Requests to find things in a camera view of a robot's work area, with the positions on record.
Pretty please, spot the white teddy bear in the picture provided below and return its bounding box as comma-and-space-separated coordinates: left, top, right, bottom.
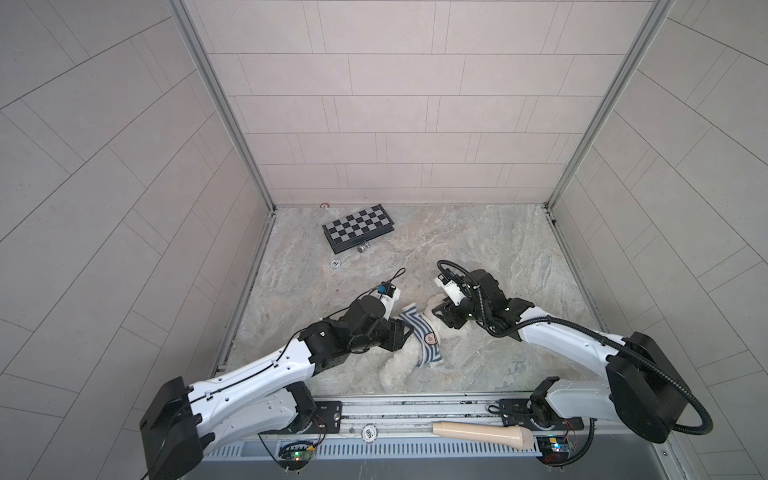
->
379, 294, 460, 393

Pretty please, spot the blue white striped sweater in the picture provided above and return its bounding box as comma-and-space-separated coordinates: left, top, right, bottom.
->
398, 303, 443, 368

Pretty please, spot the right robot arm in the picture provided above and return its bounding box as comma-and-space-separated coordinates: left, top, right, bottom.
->
431, 260, 712, 443

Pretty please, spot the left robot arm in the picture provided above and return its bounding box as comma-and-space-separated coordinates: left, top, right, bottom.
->
139, 296, 413, 479

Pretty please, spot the black white chessboard box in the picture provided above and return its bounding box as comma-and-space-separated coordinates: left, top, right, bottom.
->
322, 204, 394, 254

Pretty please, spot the left circuit board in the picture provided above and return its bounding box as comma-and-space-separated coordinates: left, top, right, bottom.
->
278, 441, 317, 471

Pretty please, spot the circuit board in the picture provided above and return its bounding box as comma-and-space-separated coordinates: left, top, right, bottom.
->
278, 441, 317, 471
535, 436, 572, 465

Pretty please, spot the right circuit board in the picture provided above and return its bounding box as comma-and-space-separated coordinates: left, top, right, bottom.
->
535, 436, 572, 465

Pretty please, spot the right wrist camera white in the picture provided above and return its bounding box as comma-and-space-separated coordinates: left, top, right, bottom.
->
435, 273, 467, 307

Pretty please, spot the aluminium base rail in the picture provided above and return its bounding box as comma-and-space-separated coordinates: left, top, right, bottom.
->
167, 392, 670, 442

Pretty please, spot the beige wooden handle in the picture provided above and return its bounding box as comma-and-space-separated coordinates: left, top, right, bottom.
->
432, 422, 535, 450

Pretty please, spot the black corrugated cable hose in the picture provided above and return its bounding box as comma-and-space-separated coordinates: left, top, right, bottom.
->
436, 259, 714, 436

